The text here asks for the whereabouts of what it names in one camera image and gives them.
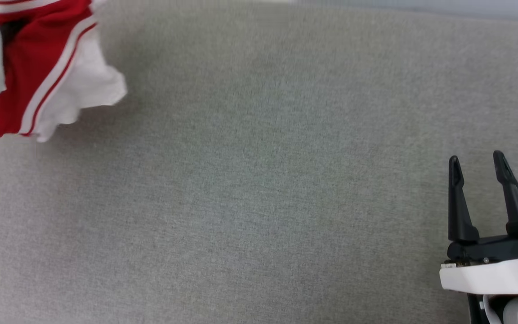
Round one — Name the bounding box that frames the red and white basketball jersey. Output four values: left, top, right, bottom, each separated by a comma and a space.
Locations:
0, 0, 128, 143

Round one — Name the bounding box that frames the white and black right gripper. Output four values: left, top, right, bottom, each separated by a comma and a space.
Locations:
439, 150, 518, 296

